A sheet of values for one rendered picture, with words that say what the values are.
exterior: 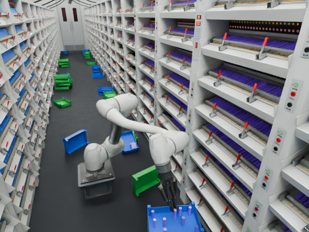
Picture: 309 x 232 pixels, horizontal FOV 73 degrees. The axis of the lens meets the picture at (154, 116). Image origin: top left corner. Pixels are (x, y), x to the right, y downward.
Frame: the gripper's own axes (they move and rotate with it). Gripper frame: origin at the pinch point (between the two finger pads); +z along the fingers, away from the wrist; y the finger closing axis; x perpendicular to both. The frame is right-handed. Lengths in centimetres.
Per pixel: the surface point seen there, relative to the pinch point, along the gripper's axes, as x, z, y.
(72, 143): -180, -29, 13
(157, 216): -15.0, 11.0, 3.8
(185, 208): -7.7, 11.5, -13.0
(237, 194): 16.7, 5.7, -35.7
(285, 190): 47, -6, -33
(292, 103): 59, -47, -26
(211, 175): -3.6, -1.1, -37.4
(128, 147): -144, -8, -43
